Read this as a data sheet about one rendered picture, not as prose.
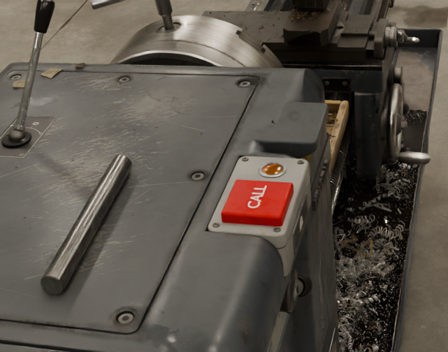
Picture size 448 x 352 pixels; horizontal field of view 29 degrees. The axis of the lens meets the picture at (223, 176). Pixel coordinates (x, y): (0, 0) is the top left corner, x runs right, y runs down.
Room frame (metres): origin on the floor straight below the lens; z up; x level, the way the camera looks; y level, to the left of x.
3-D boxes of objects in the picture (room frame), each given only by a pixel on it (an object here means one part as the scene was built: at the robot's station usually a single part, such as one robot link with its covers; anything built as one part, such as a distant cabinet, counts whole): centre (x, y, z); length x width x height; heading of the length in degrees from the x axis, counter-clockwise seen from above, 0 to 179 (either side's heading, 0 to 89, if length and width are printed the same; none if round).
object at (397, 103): (1.72, -0.39, 0.75); 0.27 x 0.10 x 0.23; 161
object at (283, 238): (0.72, -0.03, 1.23); 0.13 x 0.08 x 0.05; 161
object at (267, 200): (0.70, -0.03, 1.26); 0.06 x 0.06 x 0.02; 71
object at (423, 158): (1.60, -0.41, 0.69); 0.08 x 0.03 x 0.03; 71
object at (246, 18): (1.76, -0.18, 0.95); 0.43 x 0.17 x 0.05; 71
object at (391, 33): (1.68, -0.41, 0.95); 0.07 x 0.04 x 0.04; 71
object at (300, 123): (0.86, -0.08, 1.24); 0.09 x 0.08 x 0.03; 161
